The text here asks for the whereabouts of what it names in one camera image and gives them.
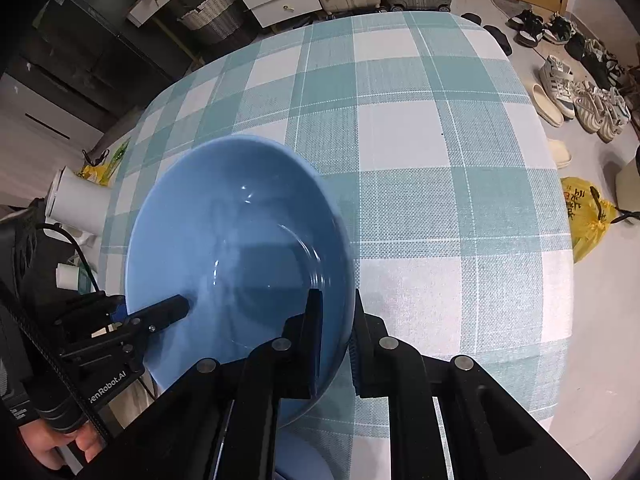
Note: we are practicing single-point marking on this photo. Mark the person's left hand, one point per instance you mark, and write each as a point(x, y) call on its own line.
point(55, 447)

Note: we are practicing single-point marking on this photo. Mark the grey doormat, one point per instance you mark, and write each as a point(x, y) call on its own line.
point(507, 7)

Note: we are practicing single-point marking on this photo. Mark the green packet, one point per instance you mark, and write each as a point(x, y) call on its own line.
point(120, 152)

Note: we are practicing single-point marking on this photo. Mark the grey woven basket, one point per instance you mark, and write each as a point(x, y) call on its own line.
point(212, 20)

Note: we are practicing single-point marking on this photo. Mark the white cup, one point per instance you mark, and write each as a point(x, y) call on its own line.
point(66, 276)

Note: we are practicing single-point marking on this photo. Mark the white pitcher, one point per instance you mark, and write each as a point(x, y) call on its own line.
point(80, 205)

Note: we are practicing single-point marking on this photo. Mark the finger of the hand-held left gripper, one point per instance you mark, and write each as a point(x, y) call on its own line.
point(160, 312)

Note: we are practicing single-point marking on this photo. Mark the blue bowl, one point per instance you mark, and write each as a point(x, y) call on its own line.
point(240, 220)
point(300, 460)

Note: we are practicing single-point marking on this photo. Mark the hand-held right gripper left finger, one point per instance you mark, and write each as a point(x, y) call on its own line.
point(314, 345)

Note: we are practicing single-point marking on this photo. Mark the small yellow bag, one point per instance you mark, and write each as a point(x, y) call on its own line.
point(95, 172)

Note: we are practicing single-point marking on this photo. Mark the white wardrobe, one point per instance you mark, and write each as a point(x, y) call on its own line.
point(45, 115)

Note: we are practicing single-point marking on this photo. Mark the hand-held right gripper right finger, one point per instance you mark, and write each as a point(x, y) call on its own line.
point(355, 360)

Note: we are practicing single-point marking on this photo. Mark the yellow printed plastic bag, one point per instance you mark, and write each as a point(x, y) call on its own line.
point(587, 220)

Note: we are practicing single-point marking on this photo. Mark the dark refrigerator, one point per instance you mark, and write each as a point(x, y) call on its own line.
point(85, 40)

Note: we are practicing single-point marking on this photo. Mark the beige slipper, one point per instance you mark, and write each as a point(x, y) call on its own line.
point(560, 154)

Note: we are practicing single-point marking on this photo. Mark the teal white checked tablecloth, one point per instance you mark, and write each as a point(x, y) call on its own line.
point(425, 160)

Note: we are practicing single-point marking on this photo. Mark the row of shoes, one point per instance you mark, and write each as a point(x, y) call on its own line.
point(555, 77)

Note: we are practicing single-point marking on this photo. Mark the black jacket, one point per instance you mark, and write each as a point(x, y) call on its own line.
point(30, 260)

